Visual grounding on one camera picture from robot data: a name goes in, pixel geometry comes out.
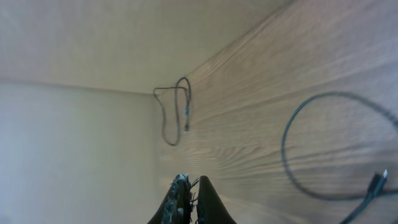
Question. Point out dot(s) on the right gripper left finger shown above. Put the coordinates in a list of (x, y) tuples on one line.
[(175, 207)]

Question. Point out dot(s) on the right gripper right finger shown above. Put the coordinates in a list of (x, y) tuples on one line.
[(210, 208)]

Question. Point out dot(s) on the black cable silver plugs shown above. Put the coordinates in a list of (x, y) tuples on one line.
[(185, 85)]

